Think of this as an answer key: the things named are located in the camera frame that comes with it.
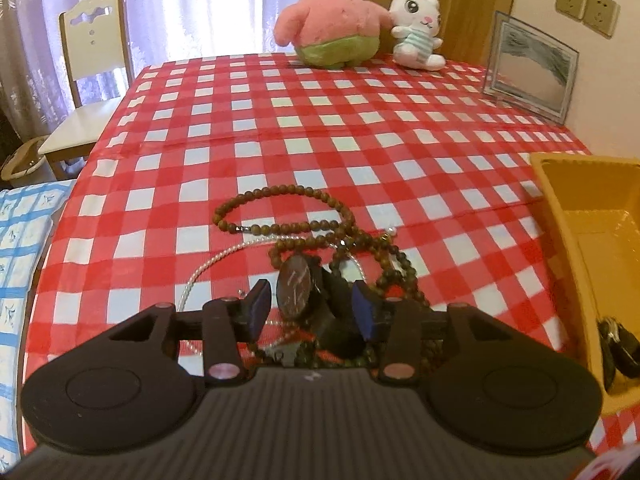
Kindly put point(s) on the black round wristwatch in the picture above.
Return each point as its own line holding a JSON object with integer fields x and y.
{"x": 296, "y": 285}

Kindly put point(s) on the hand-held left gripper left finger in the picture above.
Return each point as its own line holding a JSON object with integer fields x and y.
{"x": 257, "y": 310}

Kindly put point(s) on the white bunny plush toy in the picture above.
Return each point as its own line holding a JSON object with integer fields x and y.
{"x": 415, "y": 25}

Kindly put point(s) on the pink starfish plush toy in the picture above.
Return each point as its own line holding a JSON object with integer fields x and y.
{"x": 330, "y": 15}

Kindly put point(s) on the red checkered tablecloth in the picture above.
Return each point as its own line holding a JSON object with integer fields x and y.
{"x": 300, "y": 110}

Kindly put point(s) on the white lace curtain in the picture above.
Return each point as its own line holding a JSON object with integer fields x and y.
{"x": 200, "y": 0}

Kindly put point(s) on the yellow plastic tray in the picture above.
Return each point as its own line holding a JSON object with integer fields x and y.
{"x": 590, "y": 210}

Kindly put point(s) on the glass picture frame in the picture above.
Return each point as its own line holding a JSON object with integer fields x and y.
{"x": 530, "y": 67}

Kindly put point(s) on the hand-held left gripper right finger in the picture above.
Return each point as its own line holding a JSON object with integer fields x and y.
{"x": 365, "y": 312}

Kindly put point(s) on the white wooden chair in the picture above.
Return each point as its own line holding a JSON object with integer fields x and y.
{"x": 95, "y": 35}

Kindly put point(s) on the beige basket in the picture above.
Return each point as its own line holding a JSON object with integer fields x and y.
{"x": 22, "y": 160}

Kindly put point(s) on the blue checked blanket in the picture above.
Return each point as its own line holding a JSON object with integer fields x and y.
{"x": 25, "y": 260}

